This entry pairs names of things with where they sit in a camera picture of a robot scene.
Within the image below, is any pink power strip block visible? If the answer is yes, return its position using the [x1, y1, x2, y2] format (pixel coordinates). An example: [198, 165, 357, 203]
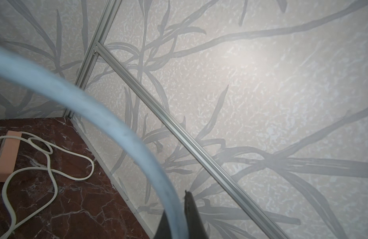
[0, 130, 22, 183]

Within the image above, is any cream white extension cord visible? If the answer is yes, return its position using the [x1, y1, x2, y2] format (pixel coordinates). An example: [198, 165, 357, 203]
[0, 131, 95, 239]

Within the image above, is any light blue power cord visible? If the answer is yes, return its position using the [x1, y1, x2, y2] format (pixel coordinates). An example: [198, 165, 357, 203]
[0, 44, 189, 239]

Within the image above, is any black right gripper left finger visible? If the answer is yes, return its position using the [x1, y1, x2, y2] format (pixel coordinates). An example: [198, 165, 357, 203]
[154, 211, 172, 239]

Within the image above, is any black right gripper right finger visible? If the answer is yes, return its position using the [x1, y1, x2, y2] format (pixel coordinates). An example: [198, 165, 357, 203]
[184, 191, 208, 239]

